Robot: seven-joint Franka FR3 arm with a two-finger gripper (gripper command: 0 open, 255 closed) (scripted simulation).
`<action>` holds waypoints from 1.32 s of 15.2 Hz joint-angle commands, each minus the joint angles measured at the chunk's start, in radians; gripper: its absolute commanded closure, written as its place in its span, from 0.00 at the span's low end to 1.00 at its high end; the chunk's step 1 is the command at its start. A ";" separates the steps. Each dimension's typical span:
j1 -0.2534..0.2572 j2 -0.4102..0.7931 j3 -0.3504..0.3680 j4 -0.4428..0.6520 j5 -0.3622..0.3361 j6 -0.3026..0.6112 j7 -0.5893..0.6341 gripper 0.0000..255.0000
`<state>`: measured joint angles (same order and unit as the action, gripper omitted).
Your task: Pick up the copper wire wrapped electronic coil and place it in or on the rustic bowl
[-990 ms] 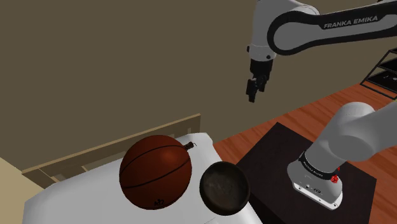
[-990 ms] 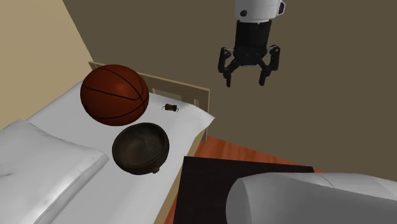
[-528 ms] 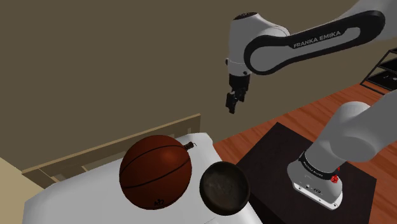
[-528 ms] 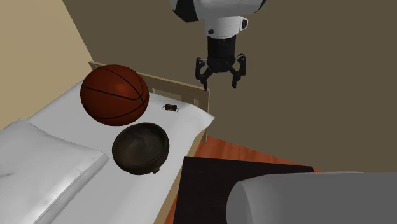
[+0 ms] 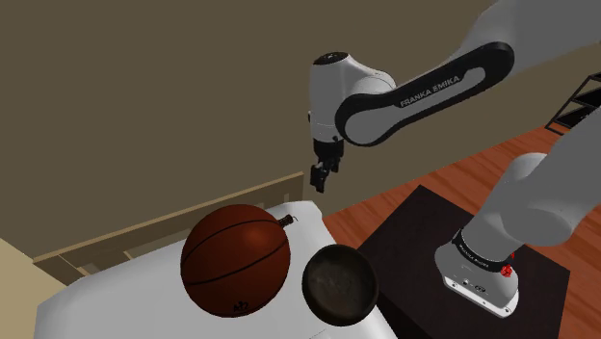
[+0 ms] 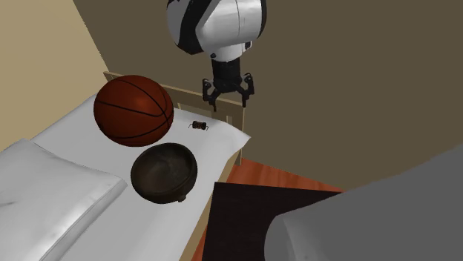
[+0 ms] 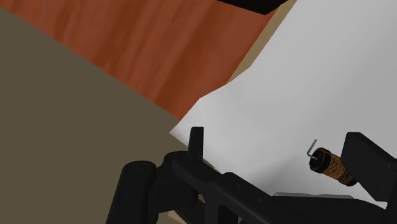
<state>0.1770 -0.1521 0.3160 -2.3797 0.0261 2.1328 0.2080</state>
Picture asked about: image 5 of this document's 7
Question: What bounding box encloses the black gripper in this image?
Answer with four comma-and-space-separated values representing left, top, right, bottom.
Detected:
309, 138, 346, 195

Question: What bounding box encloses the dark robot stand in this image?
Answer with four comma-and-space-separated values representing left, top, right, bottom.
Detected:
357, 184, 572, 339

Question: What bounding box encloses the dark round bowl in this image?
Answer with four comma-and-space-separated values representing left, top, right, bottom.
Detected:
300, 244, 380, 327

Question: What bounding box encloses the brown basketball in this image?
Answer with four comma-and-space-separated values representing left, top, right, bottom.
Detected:
179, 203, 292, 319

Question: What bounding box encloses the black open shelf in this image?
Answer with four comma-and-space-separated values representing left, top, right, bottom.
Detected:
544, 70, 601, 138

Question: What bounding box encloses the white bed with wooden frame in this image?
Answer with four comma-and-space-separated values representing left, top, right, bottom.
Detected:
31, 170, 392, 339

